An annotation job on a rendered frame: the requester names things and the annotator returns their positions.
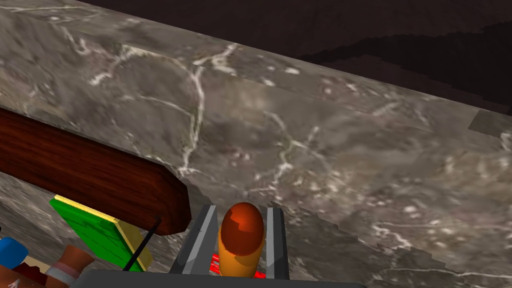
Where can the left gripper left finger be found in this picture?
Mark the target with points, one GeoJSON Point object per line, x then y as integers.
{"type": "Point", "coordinates": [198, 244]}

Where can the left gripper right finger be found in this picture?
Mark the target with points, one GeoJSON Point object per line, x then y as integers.
{"type": "Point", "coordinates": [274, 244]}

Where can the orange bottle with red cap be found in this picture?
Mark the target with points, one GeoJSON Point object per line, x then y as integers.
{"type": "Point", "coordinates": [241, 241]}

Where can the green and yellow sponge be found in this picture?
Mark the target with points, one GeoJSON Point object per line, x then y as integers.
{"type": "Point", "coordinates": [104, 235]}

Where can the dark red wooden board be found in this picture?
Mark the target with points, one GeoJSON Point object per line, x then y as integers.
{"type": "Point", "coordinates": [92, 168]}

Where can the brown bottle with white band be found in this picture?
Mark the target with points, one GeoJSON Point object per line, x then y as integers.
{"type": "Point", "coordinates": [66, 268]}

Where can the blue rounded object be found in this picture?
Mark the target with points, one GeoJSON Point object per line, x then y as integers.
{"type": "Point", "coordinates": [11, 252]}

